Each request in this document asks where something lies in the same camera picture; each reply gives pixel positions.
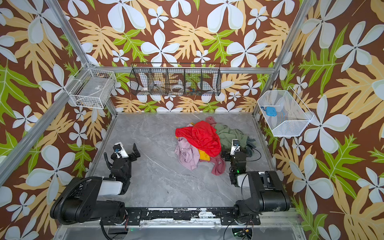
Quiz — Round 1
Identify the olive green cloth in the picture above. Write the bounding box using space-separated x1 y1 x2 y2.
214 124 256 150

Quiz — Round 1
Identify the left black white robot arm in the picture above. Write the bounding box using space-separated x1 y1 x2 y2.
50 143 141 225

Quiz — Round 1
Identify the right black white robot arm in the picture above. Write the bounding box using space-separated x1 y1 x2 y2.
229 152 291 217

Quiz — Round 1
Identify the yellow cloth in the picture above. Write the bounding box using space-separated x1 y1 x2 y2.
199 150 211 162

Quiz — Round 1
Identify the red cloth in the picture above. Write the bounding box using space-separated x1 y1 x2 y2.
175 121 222 157

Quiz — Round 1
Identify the light pink cloth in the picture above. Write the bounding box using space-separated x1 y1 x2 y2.
175 137 200 171

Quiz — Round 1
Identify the dusty rose grey-trimmed garment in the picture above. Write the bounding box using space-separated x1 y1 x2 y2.
205 117 226 176

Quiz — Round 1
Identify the blue object in basket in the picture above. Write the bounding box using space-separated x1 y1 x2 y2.
261 107 277 117

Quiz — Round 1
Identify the white mesh basket right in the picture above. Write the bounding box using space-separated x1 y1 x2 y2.
258 87 314 138

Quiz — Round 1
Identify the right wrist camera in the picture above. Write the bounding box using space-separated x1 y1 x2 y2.
230 139 241 156

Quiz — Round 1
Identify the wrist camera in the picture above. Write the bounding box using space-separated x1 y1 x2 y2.
230 139 241 156
113 142 128 159

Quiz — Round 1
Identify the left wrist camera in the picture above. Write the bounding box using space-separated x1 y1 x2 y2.
113 142 128 159

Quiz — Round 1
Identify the black mounting rail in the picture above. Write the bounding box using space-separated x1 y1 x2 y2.
100 206 262 226

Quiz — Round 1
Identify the white wire basket left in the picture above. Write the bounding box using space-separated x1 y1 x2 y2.
67 68 117 109

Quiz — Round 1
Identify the black wire basket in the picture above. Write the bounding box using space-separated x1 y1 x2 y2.
128 62 222 96

